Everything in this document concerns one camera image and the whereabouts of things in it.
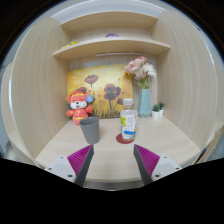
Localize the under-shelf light bar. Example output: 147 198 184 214
95 52 147 57

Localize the red plush tiger toy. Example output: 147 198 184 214
66 91 93 126

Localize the small potted plant front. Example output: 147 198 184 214
152 104 160 120

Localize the light blue vase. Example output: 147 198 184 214
138 89 152 118

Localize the red round coaster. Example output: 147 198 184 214
116 134 134 144

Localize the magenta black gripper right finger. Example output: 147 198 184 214
133 144 160 185

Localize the small potted plant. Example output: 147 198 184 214
152 104 160 120
158 102 165 117

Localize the small potted plant back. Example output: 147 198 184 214
158 102 165 117

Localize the clear water bottle white cap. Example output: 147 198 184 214
120 98 137 141

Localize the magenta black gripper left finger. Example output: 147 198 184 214
67 145 94 186

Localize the yellow object on shelf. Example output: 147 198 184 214
60 41 78 49

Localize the pink white flower bouquet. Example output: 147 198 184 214
124 56 157 89

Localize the wooden desk shelf unit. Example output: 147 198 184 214
0 9 224 168

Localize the purple round number sticker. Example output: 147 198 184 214
105 33 119 38

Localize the yellow flower painting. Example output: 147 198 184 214
67 64 133 119

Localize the grey plastic cup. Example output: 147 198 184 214
80 117 100 144

